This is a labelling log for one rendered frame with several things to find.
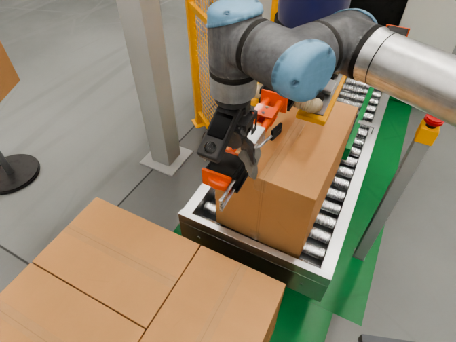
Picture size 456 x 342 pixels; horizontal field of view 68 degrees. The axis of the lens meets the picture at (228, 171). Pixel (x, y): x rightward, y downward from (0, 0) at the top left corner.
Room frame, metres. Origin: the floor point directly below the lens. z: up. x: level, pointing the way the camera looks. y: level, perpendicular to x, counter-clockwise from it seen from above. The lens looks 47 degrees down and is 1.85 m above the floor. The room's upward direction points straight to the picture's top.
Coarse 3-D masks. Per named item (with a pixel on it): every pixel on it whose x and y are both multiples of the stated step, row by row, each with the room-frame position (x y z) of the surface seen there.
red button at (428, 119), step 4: (428, 116) 1.05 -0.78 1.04; (432, 116) 1.05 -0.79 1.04; (424, 120) 1.05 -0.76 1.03; (428, 120) 1.04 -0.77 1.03; (432, 120) 1.03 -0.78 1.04; (436, 120) 1.03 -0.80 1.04; (440, 120) 1.03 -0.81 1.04; (428, 124) 1.03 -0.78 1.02; (432, 124) 1.02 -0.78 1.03; (436, 124) 1.01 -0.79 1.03; (440, 124) 1.01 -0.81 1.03; (432, 128) 1.03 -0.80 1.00
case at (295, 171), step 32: (288, 128) 1.09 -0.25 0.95; (320, 128) 1.09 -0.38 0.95; (288, 160) 0.90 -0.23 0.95; (320, 160) 0.90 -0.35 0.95; (224, 192) 0.88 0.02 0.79; (256, 192) 0.82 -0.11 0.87; (288, 192) 0.76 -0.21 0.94; (320, 192) 0.77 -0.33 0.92; (224, 224) 0.88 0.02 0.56; (256, 224) 0.81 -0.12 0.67; (288, 224) 0.75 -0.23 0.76
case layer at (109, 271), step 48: (96, 240) 0.81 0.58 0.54; (144, 240) 0.81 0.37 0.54; (48, 288) 0.59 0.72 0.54; (96, 288) 0.59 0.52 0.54; (144, 288) 0.59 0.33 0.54; (192, 288) 0.59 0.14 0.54; (240, 288) 0.59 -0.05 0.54; (0, 336) 0.41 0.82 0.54; (48, 336) 0.41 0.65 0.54; (96, 336) 0.41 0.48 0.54; (144, 336) 0.41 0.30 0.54; (192, 336) 0.41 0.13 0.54; (240, 336) 0.41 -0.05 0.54
